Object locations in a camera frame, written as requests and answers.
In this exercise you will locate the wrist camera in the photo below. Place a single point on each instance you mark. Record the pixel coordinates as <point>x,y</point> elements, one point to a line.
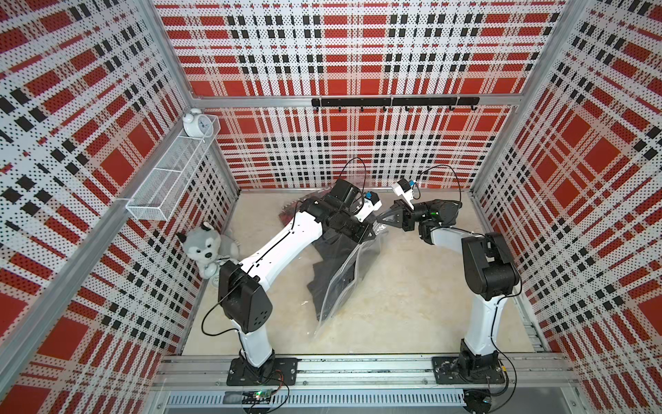
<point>371,204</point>
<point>403,188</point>

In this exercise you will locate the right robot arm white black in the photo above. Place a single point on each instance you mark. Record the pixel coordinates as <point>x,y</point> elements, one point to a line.
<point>488,268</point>

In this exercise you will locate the small circuit board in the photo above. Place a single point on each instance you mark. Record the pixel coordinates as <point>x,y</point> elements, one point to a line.
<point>262,397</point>

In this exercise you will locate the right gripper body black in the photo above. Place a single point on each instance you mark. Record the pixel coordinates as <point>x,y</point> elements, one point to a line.
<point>421,211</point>

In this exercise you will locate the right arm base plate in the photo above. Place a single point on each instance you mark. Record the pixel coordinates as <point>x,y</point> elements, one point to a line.
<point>467,369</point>

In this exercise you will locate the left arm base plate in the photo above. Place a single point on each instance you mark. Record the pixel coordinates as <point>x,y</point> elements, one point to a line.
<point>276,371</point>

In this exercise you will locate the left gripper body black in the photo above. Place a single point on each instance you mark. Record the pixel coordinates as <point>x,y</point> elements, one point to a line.
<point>351,227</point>

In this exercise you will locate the black hook rail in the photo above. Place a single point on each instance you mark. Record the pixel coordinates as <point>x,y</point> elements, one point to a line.
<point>340,103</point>

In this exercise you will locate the aluminium mounting rail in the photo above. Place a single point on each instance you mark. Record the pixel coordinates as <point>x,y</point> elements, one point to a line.
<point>409,371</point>

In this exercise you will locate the red black plaid shirt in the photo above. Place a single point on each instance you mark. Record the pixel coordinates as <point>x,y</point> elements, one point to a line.
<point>290,208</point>

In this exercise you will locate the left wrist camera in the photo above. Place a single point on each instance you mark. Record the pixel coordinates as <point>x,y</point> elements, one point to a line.
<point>371,204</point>

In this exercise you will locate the clear vacuum bag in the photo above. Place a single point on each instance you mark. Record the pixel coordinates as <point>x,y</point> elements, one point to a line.
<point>343,196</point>

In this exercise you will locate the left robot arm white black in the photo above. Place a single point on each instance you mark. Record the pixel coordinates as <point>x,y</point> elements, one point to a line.
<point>243,287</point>

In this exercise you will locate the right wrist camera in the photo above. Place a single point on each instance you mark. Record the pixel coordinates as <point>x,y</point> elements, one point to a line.
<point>403,188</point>

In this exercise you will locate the white wire shelf basket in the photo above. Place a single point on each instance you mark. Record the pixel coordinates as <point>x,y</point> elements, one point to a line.
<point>159,194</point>

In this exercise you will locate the white alarm clock on shelf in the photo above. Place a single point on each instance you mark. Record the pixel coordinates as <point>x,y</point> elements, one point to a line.
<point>196,124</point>

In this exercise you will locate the husky plush toy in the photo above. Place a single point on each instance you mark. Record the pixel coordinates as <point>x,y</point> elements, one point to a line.
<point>208,248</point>

